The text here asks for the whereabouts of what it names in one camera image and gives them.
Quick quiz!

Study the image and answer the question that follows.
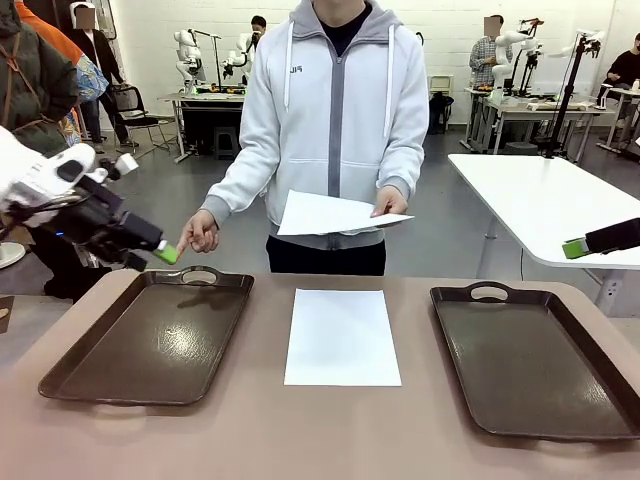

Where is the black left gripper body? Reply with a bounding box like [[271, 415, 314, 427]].
[[29, 177, 166, 271]]

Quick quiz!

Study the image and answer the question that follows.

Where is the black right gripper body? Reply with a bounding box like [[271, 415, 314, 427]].
[[585, 218, 640, 255]]

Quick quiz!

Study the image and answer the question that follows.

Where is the white A4 paper sheet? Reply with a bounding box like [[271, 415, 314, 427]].
[[283, 288, 403, 388], [276, 188, 416, 237]]

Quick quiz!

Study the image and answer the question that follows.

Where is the person's right forearm grey sleeve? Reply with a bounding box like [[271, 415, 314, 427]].
[[202, 144, 271, 229]]

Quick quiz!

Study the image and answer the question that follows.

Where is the person's left forearm grey sleeve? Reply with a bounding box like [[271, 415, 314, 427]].
[[377, 134, 429, 201]]

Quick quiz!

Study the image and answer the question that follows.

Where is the person's right hand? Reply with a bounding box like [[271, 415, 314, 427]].
[[178, 208, 221, 255]]

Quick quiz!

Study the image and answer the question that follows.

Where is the person's left hand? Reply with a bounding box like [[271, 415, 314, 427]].
[[370, 187, 410, 219]]

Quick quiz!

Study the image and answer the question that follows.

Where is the white rounded table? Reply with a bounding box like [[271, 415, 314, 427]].
[[447, 153, 640, 319]]

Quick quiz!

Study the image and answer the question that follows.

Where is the brown plastic tray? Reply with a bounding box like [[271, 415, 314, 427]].
[[38, 264, 255, 407], [429, 281, 640, 442]]

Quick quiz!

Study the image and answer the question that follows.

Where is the white round stand base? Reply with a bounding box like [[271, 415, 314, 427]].
[[0, 242, 27, 270]]

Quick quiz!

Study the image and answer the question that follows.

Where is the black step stool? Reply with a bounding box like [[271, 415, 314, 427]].
[[213, 126, 239, 160]]

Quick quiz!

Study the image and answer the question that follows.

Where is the black office chair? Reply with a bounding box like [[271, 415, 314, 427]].
[[109, 83, 177, 154]]

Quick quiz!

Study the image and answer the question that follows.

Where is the long grey background workbench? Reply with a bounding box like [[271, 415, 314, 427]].
[[464, 87, 617, 154]]

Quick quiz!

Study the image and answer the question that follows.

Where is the white background desk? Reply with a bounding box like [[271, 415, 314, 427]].
[[597, 85, 640, 162]]

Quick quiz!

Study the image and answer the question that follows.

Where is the black tripod stand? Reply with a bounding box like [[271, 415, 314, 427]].
[[542, 29, 601, 160]]

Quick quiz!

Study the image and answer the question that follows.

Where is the grey background robot table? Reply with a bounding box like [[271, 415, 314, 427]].
[[157, 89, 249, 164]]

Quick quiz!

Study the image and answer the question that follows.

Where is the bystander in green jacket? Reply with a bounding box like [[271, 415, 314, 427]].
[[0, 0, 116, 304]]

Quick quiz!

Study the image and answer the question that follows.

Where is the seated person in black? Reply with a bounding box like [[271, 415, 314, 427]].
[[602, 39, 640, 101]]

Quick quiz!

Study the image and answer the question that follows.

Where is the person in black jacket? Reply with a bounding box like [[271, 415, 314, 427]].
[[69, 0, 141, 154]]

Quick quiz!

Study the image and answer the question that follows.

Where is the person in grey hoodie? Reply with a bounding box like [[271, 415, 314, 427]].
[[238, 0, 430, 276]]

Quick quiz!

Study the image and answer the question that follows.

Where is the white framed chair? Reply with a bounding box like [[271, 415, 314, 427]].
[[427, 74, 455, 135]]

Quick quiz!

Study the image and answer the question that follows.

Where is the person in checkered shirt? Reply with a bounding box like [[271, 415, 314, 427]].
[[468, 14, 507, 94]]

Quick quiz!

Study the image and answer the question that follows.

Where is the black-haired person behind robots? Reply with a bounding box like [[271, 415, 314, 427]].
[[249, 14, 270, 51]]

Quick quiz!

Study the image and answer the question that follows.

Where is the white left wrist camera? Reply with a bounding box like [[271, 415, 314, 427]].
[[102, 152, 140, 182]]

